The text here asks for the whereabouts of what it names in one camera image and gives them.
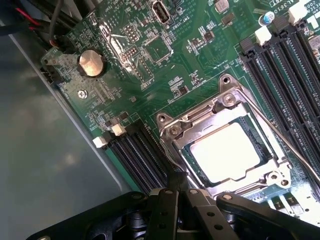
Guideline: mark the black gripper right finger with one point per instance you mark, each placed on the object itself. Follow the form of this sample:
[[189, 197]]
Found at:
[[200, 215]]

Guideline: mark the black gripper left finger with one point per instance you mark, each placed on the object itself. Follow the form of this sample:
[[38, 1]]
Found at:
[[162, 215]]

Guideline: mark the bent steel locking lever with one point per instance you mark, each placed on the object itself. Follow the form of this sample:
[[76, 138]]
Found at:
[[170, 156]]

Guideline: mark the silver CPU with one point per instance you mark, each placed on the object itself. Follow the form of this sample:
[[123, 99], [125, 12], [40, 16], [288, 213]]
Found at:
[[225, 150]]

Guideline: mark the metal CPU socket cover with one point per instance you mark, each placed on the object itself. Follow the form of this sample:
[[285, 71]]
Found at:
[[270, 140]]

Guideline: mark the long steel locking lever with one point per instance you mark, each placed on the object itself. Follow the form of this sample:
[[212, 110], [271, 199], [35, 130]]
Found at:
[[275, 135]]

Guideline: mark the left black RAM slots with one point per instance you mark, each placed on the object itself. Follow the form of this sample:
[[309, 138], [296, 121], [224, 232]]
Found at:
[[117, 130]]

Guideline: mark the black ram slots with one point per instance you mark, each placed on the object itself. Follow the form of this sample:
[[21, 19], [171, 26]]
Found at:
[[247, 47], [117, 130]]

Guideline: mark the green motherboard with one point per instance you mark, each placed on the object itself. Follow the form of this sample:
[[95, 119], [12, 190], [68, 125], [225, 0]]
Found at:
[[175, 75]]

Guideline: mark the grey metal PC case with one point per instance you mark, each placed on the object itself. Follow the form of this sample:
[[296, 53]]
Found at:
[[37, 150]]

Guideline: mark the silver motherboard screw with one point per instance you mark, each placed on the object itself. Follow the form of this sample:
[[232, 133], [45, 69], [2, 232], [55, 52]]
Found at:
[[82, 93]]

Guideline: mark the square black chip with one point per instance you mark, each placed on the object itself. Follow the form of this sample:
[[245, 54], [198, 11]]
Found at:
[[157, 50]]

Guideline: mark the round coin cell battery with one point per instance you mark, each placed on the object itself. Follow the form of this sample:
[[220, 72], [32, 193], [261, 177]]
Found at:
[[91, 62]]

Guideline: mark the right black RAM slots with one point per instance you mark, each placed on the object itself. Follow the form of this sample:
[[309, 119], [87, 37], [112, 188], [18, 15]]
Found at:
[[247, 47]]

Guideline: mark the silver USB port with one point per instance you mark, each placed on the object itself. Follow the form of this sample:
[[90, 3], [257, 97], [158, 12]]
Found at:
[[161, 11]]

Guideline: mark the small blue capacitor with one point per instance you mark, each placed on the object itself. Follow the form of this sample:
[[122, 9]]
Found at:
[[267, 18]]

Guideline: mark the metal CPU socket frame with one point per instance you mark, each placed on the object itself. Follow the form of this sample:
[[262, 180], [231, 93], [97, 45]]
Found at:
[[225, 86]]

